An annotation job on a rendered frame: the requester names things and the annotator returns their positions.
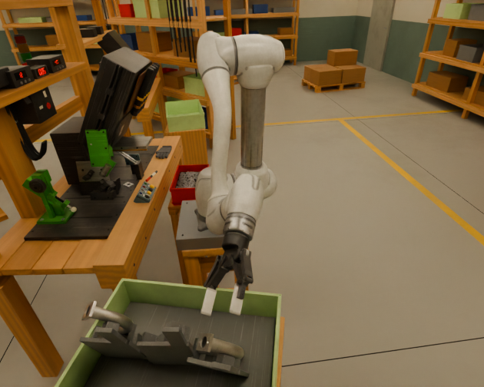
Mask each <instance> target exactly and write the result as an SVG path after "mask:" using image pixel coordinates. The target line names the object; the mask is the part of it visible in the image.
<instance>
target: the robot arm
mask: <svg viewBox="0 0 484 387"><path fill-rule="evenodd" d="M284 60H285V51H284V46H283V44H282V42H281V41H279V40H277V39H275V38H272V37H270V36H268V35H238V36H231V37H225V36H220V35H219V34H218V33H215V32H212V31H209V32H206V33H204V34H202V36H200V38H199V40H198V43H197V67H198V71H199V73H200V76H201V79H202V82H203V84H204V86H205V88H206V90H207V93H208V95H209V98H210V100H211V103H212V106H213V110H214V134H213V148H212V161H211V167H206V168H204V169H203V170H202V171H201V172H200V173H199V174H198V176H197V180H196V184H195V198H196V204H197V209H195V210H194V212H195V213H196V215H197V222H198V227H197V230H198V231H200V232H202V231H205V230H209V231H210V232H212V233H214V234H217V235H221V234H223V235H224V239H223V243H222V248H223V249H224V255H223V256H219V255H217V258H216V260H215V263H214V265H213V267H212V269H211V271H210V273H209V275H208V277H207V279H206V281H205V283H204V287H205V288H206V289H207V291H206V294H205V297H204V302H203V306H202V309H201V314H204V315H206V316H211V312H212V309H213V305H214V300H215V296H216V293H217V291H216V288H217V286H218V285H219V283H220V282H221V280H222V279H223V278H224V276H225V274H226V273H228V272H229V271H230V270H232V269H234V272H235V275H236V278H237V281H236V283H235V286H234V292H233V295H232V300H231V303H230V309H229V313H233V314H235V315H238V316H240V312H241V308H242V304H243V300H244V294H245V290H246V287H247V286H248V284H249V283H250V284H252V283H253V281H254V278H253V273H252V266H251V260H250V257H251V251H249V250H248V247H249V242H250V241H251V240H252V239H253V236H254V229H255V226H256V222H257V218H258V217H259V216H260V212H261V208H262V205H263V200H264V199H266V198H268V197H270V196H271V195H272V194H273V193H274V192H275V190H276V189H277V179H276V176H275V175H274V173H273V171H272V170H270V169H268V168H267V165H266V164H265V163H264V162H263V161H262V160H263V145H264V120H265V105H266V90H267V86H268V84H269V83H270V80H271V78H272V76H273V73H274V72H278V71H279V70H280V69H281V68H282V66H283V63H284ZM233 75H236V76H237V80H238V83H239V84H240V86H241V103H240V162H239V163H238V164H237V166H236V169H235V171H234V174H227V158H228V151H229V143H230V130H231V120H232V109H231V97H230V76H233ZM247 276H248V277H247Z"/></svg>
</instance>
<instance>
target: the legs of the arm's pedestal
mask: <svg viewBox="0 0 484 387"><path fill-rule="evenodd" d="M215 260H216V257H207V258H205V256H197V257H186V258H184V262H185V267H186V272H187V280H188V285H193V286H204V283H205V281H206V279H207V273H209V272H210V271H211V269H212V267H213V265H214V263H215Z"/></svg>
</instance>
